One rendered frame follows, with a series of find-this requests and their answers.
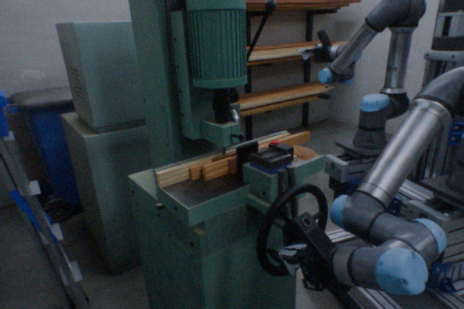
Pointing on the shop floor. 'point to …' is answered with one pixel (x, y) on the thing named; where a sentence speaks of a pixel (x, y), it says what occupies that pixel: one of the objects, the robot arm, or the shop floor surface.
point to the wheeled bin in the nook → (50, 147)
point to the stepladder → (39, 220)
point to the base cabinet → (208, 271)
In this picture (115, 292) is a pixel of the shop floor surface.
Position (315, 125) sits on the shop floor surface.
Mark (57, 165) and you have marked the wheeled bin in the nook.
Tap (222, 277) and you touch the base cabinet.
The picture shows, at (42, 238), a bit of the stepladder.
